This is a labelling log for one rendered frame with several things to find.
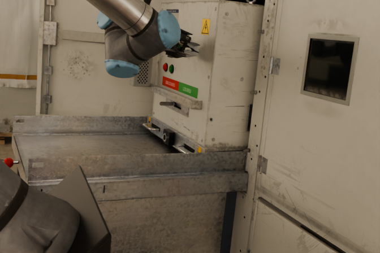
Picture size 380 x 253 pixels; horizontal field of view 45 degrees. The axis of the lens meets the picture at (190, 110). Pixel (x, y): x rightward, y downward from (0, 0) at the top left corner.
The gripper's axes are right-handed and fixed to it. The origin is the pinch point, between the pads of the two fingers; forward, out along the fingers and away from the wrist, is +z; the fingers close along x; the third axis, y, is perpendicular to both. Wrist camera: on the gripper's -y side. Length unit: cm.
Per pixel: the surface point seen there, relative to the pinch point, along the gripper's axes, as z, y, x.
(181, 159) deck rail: -2.5, 12.1, -34.5
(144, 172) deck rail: -12.6, 9.0, -41.0
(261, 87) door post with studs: 11.8, 22.4, -6.0
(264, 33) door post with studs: 8.5, 19.9, 10.4
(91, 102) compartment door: 7, -67, -28
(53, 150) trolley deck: -25, -27, -46
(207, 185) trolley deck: 6.5, 17.4, -40.2
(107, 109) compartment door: 14, -62, -30
